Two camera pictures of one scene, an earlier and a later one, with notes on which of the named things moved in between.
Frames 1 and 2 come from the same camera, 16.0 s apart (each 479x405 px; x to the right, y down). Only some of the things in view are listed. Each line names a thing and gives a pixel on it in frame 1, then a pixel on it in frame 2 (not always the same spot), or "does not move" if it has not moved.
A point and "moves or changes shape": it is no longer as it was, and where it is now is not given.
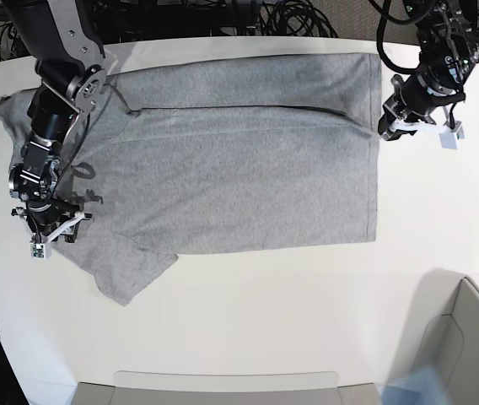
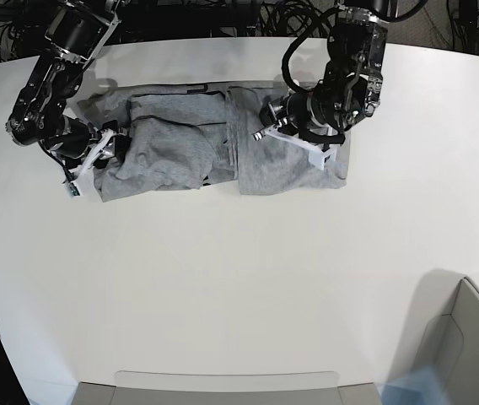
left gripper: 48,214 → 72,141
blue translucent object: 426,386 does not move
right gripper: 428,95 → 289,114
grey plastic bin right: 455,332 does not move
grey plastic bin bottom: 226,387 does not move
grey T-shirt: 212,154 moves or changes shape
